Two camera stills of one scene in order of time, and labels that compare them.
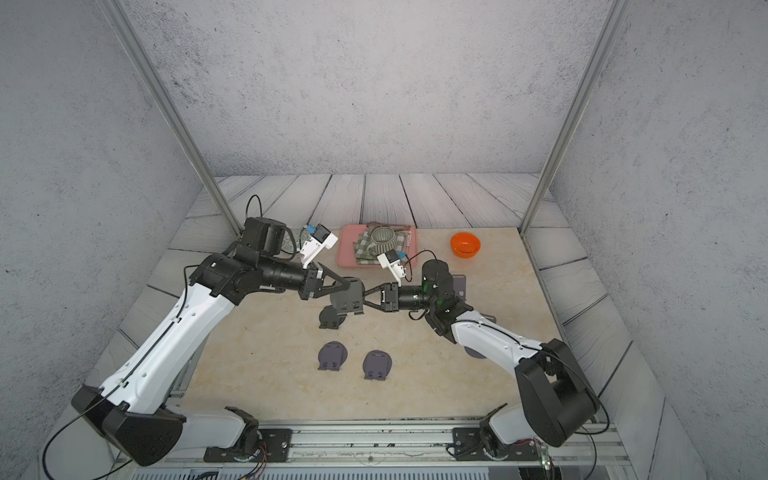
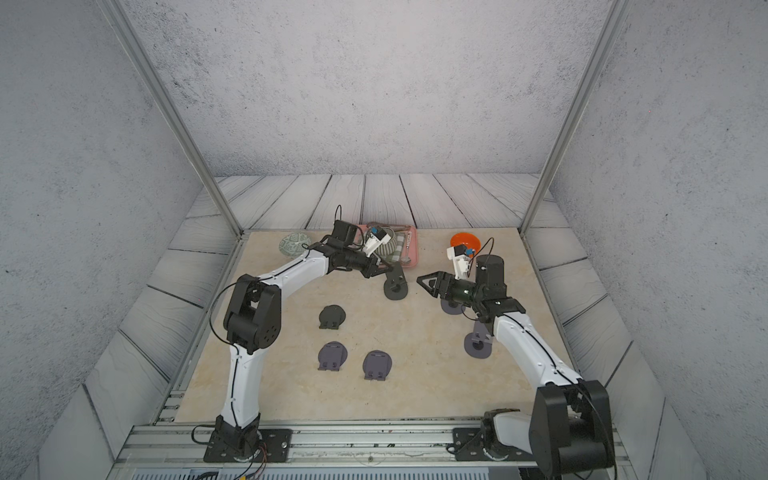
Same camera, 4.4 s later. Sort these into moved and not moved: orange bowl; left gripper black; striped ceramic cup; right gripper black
Moved: right gripper black; left gripper black
Not moved: orange bowl; striped ceramic cup
